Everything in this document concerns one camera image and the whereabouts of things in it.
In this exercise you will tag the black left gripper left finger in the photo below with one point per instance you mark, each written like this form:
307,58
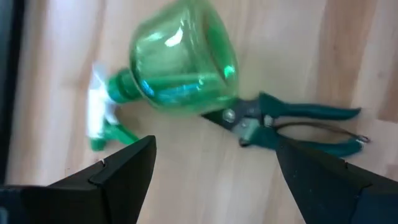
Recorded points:
130,180

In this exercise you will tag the black aluminium table frame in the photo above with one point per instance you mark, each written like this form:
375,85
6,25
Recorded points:
12,93

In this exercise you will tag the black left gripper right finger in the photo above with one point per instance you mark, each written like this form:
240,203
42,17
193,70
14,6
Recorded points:
317,186

